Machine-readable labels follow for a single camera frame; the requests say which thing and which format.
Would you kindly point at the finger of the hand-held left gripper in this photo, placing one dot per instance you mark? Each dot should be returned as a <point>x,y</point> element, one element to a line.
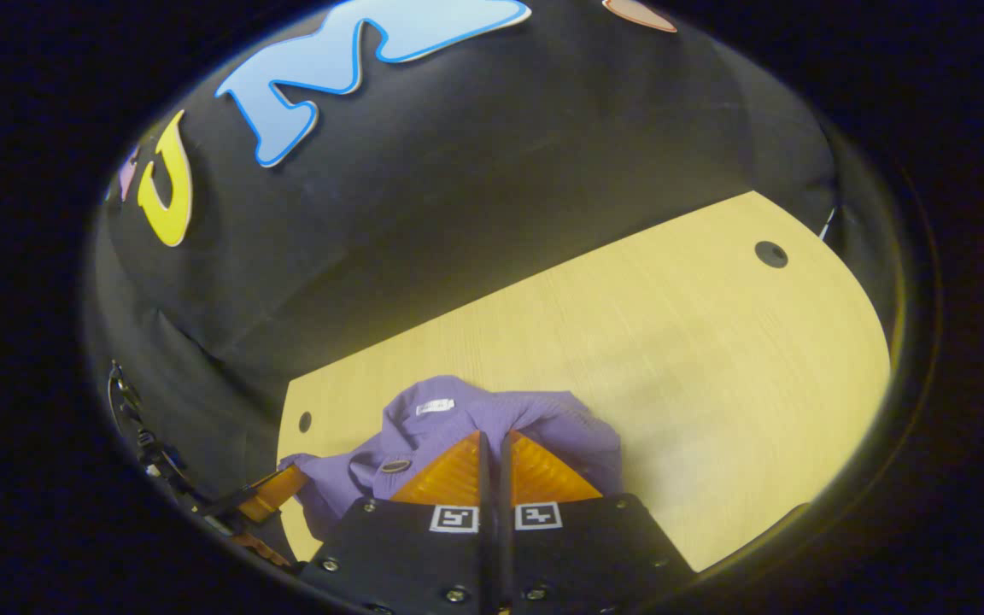
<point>274,491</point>
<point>261,548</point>

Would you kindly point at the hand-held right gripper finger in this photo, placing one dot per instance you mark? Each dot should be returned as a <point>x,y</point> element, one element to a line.
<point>484,478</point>
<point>506,478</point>

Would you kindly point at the purple shirt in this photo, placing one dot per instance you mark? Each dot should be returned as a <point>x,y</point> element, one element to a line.
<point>543,427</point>

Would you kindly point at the black backdrop cloth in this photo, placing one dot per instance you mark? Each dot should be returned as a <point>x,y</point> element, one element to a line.
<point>500,171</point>

